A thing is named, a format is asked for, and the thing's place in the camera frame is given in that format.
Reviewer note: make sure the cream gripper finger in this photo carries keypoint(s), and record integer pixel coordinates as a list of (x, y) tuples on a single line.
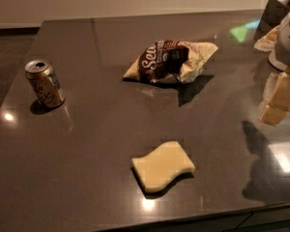
[(280, 96), (271, 115)]

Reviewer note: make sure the yellow sponge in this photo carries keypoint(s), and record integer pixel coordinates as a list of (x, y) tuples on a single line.
[(163, 165)]

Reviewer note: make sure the snack bag in background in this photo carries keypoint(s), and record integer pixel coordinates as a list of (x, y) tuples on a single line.
[(267, 42)]

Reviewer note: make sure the orange soda can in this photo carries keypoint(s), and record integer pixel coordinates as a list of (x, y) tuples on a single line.
[(45, 83)]

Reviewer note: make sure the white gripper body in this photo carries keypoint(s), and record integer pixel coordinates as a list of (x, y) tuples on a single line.
[(289, 45)]

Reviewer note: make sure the brown chip bag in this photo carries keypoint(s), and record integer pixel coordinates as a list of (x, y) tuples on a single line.
[(169, 62)]

